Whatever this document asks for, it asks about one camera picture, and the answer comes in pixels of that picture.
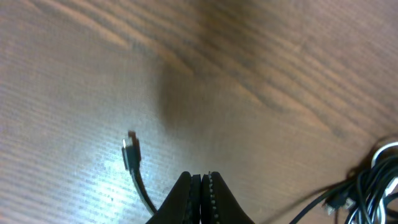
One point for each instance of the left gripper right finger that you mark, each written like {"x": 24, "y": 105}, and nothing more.
{"x": 218, "y": 204}

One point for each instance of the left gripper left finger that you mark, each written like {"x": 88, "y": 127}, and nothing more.
{"x": 182, "y": 205}

